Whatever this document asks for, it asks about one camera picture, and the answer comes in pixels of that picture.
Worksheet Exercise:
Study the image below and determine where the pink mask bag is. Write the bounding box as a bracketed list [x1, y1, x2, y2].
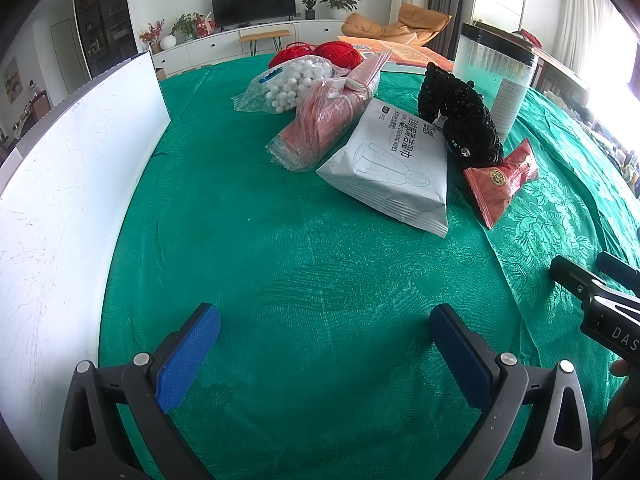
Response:
[266, 50, 392, 172]

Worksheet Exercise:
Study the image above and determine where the person's hand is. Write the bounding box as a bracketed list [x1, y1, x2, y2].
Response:
[594, 359, 639, 458]

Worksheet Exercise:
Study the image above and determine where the red snack packet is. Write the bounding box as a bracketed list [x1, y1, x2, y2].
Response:
[463, 139, 539, 229]

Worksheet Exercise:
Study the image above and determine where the black beaded pouch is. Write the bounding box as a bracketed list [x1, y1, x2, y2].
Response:
[418, 62, 504, 168]

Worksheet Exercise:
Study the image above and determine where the green tablecloth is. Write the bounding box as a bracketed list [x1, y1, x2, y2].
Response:
[99, 56, 639, 479]

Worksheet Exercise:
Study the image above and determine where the white mask package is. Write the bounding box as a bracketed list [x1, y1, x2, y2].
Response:
[317, 99, 448, 237]

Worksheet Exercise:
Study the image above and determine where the clear plastic jar black lid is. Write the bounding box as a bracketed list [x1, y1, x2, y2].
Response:
[454, 23, 538, 142]

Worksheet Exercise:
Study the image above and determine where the white storage box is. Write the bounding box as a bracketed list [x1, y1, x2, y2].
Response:
[1, 54, 169, 479]

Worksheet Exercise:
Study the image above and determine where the orange book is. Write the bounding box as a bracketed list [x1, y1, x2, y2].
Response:
[338, 36, 454, 74]

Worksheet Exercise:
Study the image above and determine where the orange lounge chair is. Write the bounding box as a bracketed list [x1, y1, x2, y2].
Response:
[341, 3, 451, 47]

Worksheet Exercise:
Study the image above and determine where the red yarn ball right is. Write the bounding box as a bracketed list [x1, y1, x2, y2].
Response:
[314, 40, 364, 70]

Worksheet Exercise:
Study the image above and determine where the red yarn ball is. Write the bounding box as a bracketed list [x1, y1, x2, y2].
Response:
[268, 41, 316, 68]
[314, 40, 364, 70]

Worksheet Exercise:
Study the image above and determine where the bag of white balls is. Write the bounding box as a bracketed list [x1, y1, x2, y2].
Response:
[232, 55, 349, 114]

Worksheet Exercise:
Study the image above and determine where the red yarn ball left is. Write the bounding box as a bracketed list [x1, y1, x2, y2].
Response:
[268, 41, 316, 68]

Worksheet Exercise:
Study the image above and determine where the potted green plant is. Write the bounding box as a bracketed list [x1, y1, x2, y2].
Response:
[319, 0, 362, 20]

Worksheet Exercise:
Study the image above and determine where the white tv cabinet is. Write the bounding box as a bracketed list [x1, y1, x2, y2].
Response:
[152, 18, 344, 77]

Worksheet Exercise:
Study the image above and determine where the small wooden stool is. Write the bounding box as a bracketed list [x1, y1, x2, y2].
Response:
[239, 29, 291, 56]

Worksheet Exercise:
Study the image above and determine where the red flower vase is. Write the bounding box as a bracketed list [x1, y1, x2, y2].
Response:
[139, 20, 165, 54]

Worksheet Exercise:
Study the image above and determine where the dark bookshelf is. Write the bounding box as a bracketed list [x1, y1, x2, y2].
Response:
[73, 0, 138, 78]

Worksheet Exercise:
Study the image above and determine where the black television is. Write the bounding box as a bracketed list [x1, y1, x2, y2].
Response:
[212, 0, 296, 28]

